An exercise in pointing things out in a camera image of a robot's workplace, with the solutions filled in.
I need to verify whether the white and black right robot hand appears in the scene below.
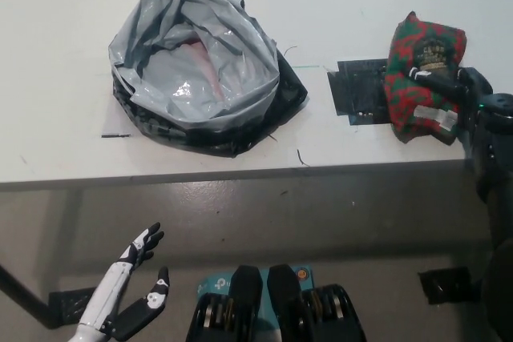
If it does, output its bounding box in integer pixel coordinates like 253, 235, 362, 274
405, 66, 496, 119

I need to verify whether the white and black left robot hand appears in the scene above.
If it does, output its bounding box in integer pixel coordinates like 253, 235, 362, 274
66, 221, 172, 342

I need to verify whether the red green coffee bean bag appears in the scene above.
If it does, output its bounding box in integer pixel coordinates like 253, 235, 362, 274
382, 10, 468, 146

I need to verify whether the black plastic bag grey inside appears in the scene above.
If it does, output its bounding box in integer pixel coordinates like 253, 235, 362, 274
108, 0, 309, 159

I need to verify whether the black slanted table leg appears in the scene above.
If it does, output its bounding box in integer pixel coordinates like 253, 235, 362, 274
0, 264, 57, 329

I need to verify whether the black tape patch on table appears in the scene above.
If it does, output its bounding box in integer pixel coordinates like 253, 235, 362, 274
326, 59, 392, 125

